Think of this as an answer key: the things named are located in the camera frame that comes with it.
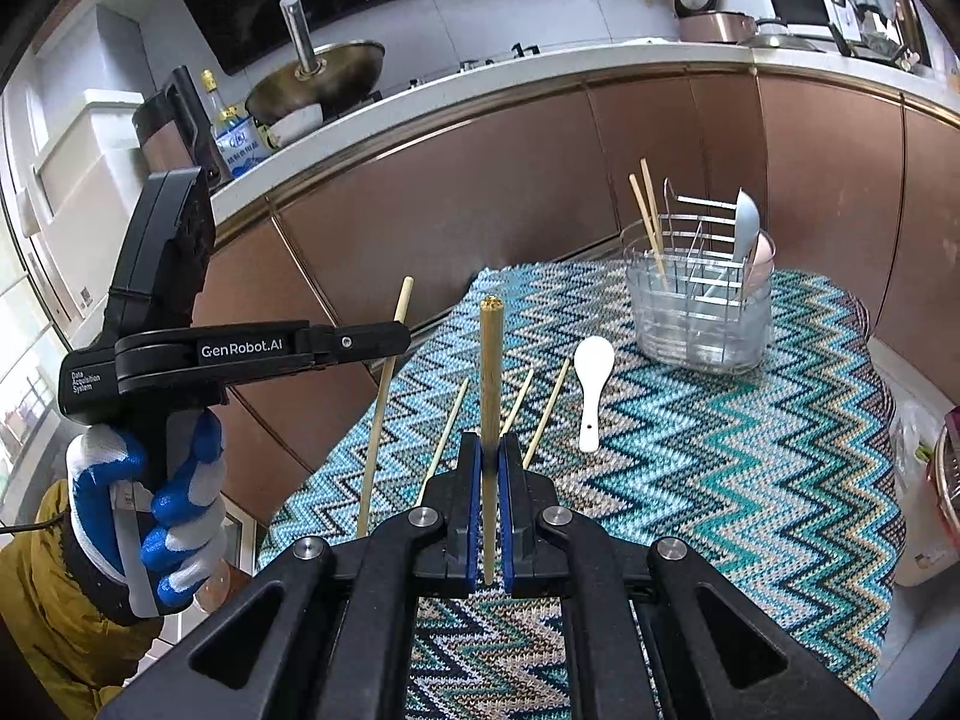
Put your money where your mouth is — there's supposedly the bamboo chopstick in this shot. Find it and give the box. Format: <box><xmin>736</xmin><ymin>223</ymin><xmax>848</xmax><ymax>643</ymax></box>
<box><xmin>640</xmin><ymin>156</ymin><xmax>664</xmax><ymax>254</ymax></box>
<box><xmin>480</xmin><ymin>296</ymin><xmax>505</xmax><ymax>585</ymax></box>
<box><xmin>523</xmin><ymin>358</ymin><xmax>571</xmax><ymax>470</ymax></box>
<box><xmin>628</xmin><ymin>172</ymin><xmax>669</xmax><ymax>289</ymax></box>
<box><xmin>356</xmin><ymin>275</ymin><xmax>415</xmax><ymax>538</ymax></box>
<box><xmin>415</xmin><ymin>377</ymin><xmax>470</xmax><ymax>507</ymax></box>

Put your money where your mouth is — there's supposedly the white ceramic spoon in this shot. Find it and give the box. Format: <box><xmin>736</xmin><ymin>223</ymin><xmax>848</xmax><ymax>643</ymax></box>
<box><xmin>574</xmin><ymin>335</ymin><xmax>615</xmax><ymax>454</ymax></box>

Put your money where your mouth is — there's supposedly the pink plastic spoon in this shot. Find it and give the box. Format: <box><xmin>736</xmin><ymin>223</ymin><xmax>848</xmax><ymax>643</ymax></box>
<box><xmin>743</xmin><ymin>231</ymin><xmax>776</xmax><ymax>298</ymax></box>

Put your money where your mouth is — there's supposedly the grey plastic spoon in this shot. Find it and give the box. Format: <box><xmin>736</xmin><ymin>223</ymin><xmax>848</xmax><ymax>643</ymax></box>
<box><xmin>703</xmin><ymin>188</ymin><xmax>760</xmax><ymax>299</ymax></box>

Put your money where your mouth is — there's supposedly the yellow jacket forearm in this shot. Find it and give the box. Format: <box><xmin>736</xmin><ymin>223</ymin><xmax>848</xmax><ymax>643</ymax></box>
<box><xmin>2</xmin><ymin>523</ymin><xmax>163</xmax><ymax>718</ymax></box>

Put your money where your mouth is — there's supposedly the blue white gloved left hand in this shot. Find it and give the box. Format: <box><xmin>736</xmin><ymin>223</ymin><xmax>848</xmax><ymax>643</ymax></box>
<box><xmin>64</xmin><ymin>408</ymin><xmax>226</xmax><ymax>626</ymax></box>

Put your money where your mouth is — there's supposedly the zigzag knitted table cloth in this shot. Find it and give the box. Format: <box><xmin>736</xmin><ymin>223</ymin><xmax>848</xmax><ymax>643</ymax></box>
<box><xmin>262</xmin><ymin>263</ymin><xmax>905</xmax><ymax>718</ymax></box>

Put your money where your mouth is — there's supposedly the oil bottle blue label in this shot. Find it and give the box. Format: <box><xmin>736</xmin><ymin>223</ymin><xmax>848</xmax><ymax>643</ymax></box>
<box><xmin>200</xmin><ymin>68</ymin><xmax>272</xmax><ymax>179</ymax></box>

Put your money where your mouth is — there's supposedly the white bowl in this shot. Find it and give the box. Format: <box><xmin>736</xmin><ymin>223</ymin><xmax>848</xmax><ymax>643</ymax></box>
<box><xmin>268</xmin><ymin>104</ymin><xmax>324</xmax><ymax>149</ymax></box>

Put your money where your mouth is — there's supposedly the black gas stove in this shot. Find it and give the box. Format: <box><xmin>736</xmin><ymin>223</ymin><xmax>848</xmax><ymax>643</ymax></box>
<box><xmin>359</xmin><ymin>42</ymin><xmax>544</xmax><ymax>103</ymax></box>

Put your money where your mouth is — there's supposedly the glass pan lid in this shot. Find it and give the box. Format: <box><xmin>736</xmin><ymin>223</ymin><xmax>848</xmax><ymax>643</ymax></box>
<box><xmin>739</xmin><ymin>18</ymin><xmax>822</xmax><ymax>54</ymax></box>

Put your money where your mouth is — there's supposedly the white microwave oven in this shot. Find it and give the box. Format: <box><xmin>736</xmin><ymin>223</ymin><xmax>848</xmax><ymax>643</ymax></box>
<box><xmin>770</xmin><ymin>0</ymin><xmax>841</xmax><ymax>39</ymax></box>

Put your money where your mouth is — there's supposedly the copper rice cooker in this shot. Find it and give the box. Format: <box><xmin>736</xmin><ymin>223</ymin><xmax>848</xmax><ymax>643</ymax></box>
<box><xmin>674</xmin><ymin>0</ymin><xmax>757</xmax><ymax>44</ymax></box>

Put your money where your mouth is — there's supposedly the brass wok with handle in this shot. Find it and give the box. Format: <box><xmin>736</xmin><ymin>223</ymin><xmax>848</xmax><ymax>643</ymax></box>
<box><xmin>244</xmin><ymin>0</ymin><xmax>386</xmax><ymax>125</ymax></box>

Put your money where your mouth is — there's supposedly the clear wire utensil holder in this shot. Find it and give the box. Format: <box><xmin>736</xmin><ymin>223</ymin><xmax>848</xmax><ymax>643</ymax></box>
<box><xmin>622</xmin><ymin>182</ymin><xmax>773</xmax><ymax>376</ymax></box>

